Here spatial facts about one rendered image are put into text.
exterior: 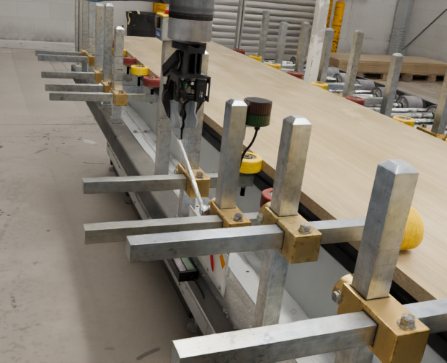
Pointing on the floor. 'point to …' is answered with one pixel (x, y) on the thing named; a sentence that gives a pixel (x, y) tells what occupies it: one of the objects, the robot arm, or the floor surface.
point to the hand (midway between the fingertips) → (179, 132)
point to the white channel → (316, 40)
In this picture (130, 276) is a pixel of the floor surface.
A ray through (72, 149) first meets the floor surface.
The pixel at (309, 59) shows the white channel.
